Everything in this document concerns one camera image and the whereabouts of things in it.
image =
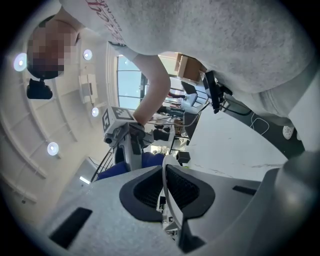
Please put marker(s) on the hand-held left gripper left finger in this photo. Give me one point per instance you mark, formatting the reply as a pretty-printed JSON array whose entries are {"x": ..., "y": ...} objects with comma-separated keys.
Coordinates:
[{"x": 105, "y": 200}]

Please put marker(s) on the white marble table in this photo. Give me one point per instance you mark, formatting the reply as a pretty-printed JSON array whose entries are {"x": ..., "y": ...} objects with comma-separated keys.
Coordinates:
[{"x": 225, "y": 145}]

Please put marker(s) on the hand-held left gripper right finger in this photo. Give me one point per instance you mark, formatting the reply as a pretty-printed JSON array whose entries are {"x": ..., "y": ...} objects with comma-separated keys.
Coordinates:
[{"x": 230, "y": 197}]

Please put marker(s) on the person's right shoe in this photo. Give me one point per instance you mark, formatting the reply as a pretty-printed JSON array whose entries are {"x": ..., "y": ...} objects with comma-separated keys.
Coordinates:
[{"x": 288, "y": 132}]

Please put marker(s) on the person's white printed shirt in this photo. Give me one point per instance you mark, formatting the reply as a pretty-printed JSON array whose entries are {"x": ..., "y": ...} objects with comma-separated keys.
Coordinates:
[{"x": 200, "y": 30}]

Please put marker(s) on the black square box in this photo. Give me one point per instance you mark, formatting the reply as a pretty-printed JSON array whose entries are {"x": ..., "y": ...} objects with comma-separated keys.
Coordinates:
[{"x": 183, "y": 157}]

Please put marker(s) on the white ceiling vent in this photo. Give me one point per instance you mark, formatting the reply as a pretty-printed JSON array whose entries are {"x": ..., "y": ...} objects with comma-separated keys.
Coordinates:
[{"x": 87, "y": 87}]

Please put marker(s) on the plain cardboard box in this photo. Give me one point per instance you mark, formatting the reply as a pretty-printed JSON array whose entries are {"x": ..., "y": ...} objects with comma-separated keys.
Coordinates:
[{"x": 191, "y": 68}]

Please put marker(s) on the person's beige trousers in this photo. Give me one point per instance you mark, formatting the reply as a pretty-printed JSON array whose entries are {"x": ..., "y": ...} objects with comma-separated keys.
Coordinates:
[{"x": 287, "y": 105}]

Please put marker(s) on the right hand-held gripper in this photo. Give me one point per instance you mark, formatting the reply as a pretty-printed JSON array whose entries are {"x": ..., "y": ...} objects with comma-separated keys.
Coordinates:
[{"x": 115, "y": 120}]

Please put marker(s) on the person's right forearm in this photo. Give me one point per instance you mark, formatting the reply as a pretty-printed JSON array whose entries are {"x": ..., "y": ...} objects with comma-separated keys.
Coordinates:
[{"x": 155, "y": 87}]

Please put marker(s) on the round ceiling light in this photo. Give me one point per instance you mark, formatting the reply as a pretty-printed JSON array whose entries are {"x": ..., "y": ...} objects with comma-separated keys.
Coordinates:
[
  {"x": 20, "y": 62},
  {"x": 95, "y": 112},
  {"x": 53, "y": 148},
  {"x": 87, "y": 54}
]

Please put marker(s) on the large window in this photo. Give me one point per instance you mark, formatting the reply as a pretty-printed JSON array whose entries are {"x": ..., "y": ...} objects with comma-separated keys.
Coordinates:
[{"x": 130, "y": 85}]

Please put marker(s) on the black head-mounted camera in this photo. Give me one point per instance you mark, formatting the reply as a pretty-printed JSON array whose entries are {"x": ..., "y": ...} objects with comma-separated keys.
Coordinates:
[{"x": 38, "y": 90}]

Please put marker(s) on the person's head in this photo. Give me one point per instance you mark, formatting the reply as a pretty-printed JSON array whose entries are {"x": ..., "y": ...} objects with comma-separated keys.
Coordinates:
[{"x": 50, "y": 47}]

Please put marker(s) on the black waist device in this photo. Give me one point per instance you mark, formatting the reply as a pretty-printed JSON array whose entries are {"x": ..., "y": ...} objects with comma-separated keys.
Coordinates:
[{"x": 212, "y": 87}]

